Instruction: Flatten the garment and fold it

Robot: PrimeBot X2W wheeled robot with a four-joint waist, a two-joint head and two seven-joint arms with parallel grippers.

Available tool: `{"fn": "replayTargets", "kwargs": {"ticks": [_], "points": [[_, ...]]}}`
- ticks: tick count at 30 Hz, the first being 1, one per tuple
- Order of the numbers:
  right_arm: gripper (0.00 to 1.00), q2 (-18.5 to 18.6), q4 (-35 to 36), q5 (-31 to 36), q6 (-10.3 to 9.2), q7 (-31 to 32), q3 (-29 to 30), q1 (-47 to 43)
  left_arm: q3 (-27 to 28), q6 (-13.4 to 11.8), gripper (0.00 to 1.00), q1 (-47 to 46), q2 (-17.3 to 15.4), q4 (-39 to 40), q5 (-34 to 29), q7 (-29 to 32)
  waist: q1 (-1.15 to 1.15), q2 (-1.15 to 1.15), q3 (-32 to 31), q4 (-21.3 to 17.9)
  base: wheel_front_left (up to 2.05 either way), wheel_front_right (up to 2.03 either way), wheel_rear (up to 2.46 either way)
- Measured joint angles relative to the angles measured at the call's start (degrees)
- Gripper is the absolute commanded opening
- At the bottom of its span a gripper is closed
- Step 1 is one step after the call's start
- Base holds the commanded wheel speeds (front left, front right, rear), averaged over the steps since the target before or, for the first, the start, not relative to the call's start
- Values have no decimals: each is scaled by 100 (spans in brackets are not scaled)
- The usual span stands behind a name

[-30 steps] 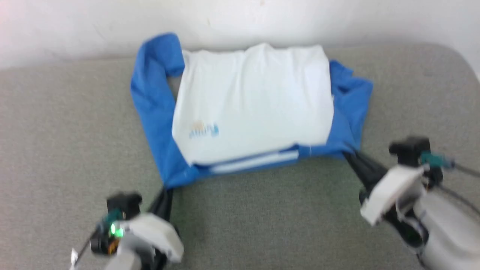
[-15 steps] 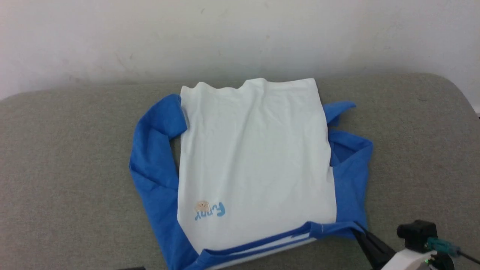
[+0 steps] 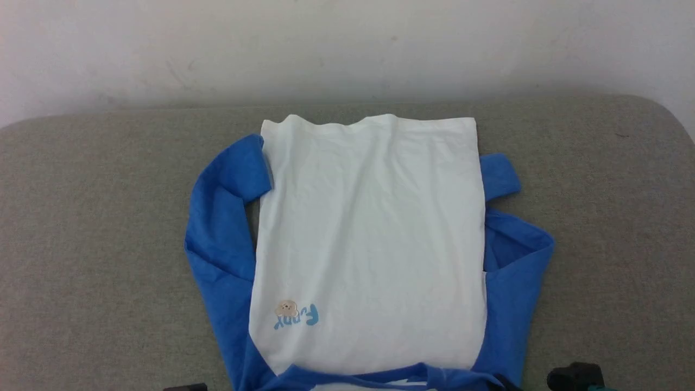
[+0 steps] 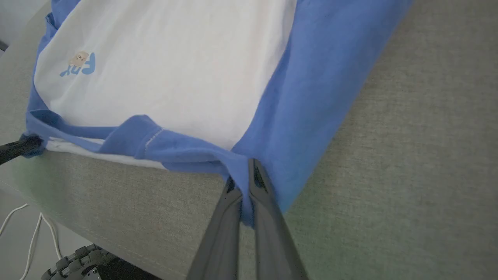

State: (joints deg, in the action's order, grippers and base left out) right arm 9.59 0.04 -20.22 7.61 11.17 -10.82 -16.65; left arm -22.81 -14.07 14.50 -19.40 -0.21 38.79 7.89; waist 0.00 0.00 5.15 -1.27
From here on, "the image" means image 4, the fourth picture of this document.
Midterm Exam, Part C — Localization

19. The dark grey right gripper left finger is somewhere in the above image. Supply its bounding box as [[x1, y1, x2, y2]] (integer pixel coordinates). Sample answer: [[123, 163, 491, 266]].
[[186, 176, 244, 280]]

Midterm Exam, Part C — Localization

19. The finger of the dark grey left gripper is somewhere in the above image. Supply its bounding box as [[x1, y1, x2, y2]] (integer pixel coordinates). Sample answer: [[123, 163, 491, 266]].
[[0, 135, 43, 165]]

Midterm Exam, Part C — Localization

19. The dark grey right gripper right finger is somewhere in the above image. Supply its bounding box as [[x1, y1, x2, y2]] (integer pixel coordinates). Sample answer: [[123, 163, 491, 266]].
[[248, 158, 309, 280]]

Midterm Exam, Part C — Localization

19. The white shirt with blue sleeves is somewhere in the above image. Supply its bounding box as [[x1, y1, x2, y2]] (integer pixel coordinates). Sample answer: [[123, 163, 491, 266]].
[[19, 0, 415, 227]]

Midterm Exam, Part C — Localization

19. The light grey fabric sofa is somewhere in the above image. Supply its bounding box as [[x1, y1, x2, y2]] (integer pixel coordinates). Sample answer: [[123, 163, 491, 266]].
[[0, 0, 498, 280]]

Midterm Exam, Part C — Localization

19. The thin white cable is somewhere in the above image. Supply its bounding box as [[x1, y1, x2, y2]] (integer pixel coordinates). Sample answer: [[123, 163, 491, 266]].
[[0, 203, 29, 237], [19, 212, 63, 280]]

